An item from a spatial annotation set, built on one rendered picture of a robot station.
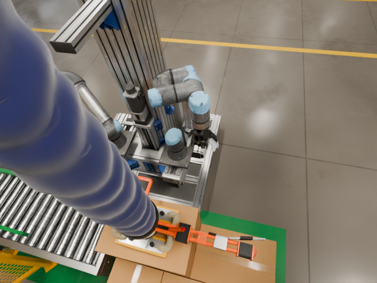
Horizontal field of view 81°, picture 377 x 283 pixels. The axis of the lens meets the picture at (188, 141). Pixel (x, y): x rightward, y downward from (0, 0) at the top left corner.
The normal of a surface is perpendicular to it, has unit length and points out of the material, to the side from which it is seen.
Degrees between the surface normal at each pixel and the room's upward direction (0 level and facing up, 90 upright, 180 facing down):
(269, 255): 0
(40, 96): 88
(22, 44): 77
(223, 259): 0
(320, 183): 0
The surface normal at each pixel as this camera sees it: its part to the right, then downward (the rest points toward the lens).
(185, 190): -0.08, -0.54
